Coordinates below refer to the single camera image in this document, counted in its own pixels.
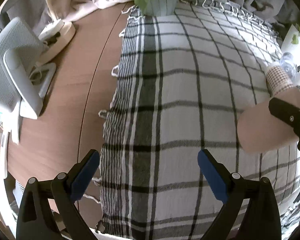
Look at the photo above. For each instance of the pink plastic cup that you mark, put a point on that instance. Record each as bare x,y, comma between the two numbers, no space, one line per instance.
259,131

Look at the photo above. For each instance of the black white plaid cloth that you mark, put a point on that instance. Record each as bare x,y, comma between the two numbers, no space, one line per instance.
182,82

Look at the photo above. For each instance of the white plant pot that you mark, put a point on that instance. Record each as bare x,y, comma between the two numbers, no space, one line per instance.
291,44

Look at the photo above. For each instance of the wooden base desk lamp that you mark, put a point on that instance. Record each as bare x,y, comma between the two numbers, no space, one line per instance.
55,36

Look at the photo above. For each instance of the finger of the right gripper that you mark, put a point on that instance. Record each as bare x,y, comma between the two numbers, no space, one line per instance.
287,113

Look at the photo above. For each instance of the white portable projector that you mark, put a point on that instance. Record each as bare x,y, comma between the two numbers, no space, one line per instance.
23,82

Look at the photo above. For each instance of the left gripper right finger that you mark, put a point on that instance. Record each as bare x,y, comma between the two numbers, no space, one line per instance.
261,219

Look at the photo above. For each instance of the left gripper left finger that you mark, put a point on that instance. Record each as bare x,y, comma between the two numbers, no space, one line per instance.
35,218

